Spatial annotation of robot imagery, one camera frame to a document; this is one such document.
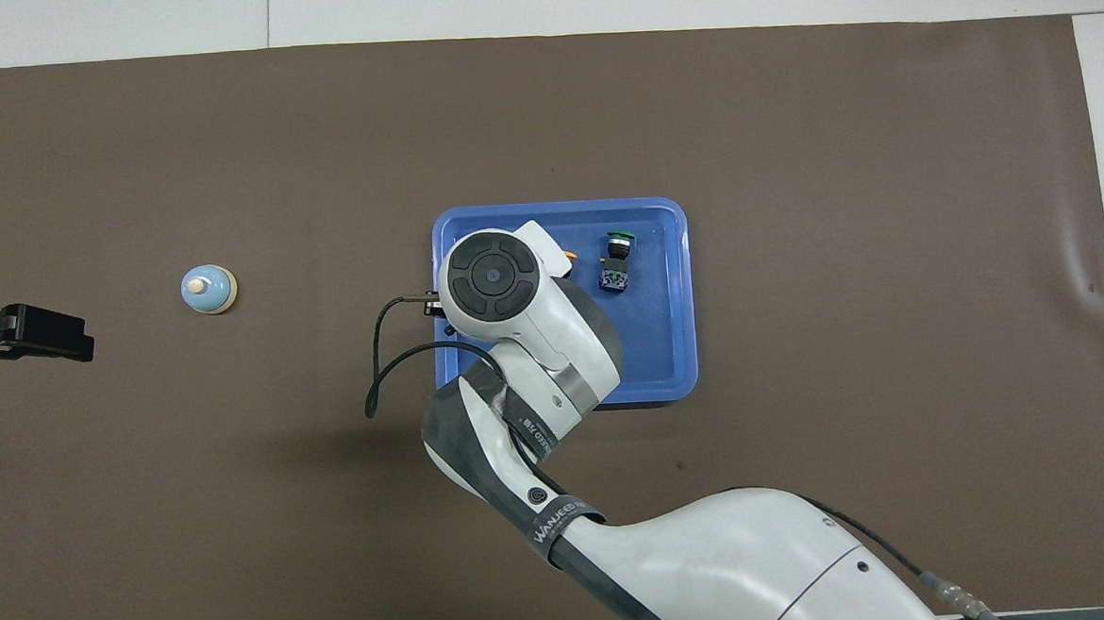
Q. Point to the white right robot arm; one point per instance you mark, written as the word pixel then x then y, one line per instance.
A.
pixel 717 566

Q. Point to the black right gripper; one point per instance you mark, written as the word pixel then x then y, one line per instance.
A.
pixel 435 308

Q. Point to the brown table mat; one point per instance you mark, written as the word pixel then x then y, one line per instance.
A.
pixel 241 506

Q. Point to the light blue call bell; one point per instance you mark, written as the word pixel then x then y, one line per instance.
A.
pixel 207 289

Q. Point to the green push button switch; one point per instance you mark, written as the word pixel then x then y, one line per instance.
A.
pixel 616 267

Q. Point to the blue plastic tray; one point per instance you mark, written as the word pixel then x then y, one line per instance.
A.
pixel 658 342

